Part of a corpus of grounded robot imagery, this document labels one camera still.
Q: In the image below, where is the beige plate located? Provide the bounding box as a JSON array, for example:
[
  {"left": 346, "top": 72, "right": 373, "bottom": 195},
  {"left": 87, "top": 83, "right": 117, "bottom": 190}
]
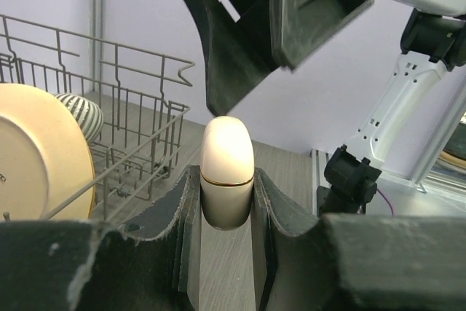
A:
[{"left": 1, "top": 83, "right": 95, "bottom": 221}]

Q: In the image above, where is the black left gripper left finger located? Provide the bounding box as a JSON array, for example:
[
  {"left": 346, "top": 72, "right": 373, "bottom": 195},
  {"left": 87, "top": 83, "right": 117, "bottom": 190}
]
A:
[{"left": 1, "top": 166, "right": 202, "bottom": 310}]

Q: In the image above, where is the grey wire dish rack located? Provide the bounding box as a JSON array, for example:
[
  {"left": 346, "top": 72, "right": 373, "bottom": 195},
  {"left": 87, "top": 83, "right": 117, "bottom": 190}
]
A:
[{"left": 1, "top": 15, "right": 194, "bottom": 222}]

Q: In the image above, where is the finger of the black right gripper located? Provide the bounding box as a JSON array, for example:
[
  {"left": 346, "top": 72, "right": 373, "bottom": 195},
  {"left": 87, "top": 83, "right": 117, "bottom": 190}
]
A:
[
  {"left": 269, "top": 0, "right": 374, "bottom": 70},
  {"left": 184, "top": 0, "right": 281, "bottom": 117}
]

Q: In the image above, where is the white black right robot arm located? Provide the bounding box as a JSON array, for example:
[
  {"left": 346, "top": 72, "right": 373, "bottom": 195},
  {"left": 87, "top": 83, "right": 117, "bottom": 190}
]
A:
[{"left": 184, "top": 0, "right": 465, "bottom": 213}]

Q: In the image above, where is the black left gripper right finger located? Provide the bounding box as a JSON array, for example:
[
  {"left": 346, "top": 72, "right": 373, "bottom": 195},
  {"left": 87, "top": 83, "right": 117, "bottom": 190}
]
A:
[{"left": 250, "top": 168, "right": 465, "bottom": 310}]

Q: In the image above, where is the beige small earbud case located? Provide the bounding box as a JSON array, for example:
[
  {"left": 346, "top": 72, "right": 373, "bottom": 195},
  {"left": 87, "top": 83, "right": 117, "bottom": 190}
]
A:
[{"left": 200, "top": 116, "right": 255, "bottom": 231}]

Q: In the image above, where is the striped ceramic bowl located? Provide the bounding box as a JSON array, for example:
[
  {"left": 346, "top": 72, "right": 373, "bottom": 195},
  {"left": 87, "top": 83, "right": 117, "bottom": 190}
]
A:
[{"left": 54, "top": 93, "right": 104, "bottom": 144}]

